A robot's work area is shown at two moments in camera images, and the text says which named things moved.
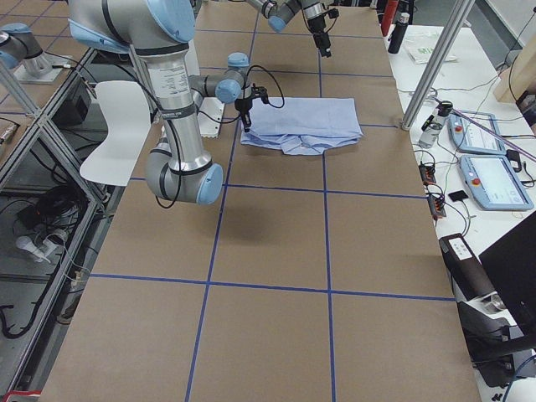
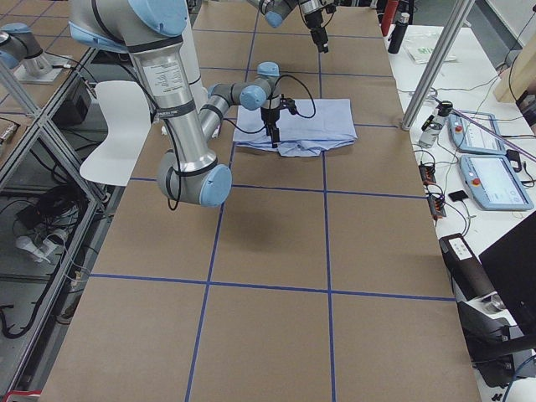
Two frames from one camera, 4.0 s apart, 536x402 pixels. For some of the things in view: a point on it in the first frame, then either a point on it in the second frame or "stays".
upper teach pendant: [471, 137] stays
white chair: [128, 116] stays
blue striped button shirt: [303, 126] stays
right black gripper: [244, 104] -> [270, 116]
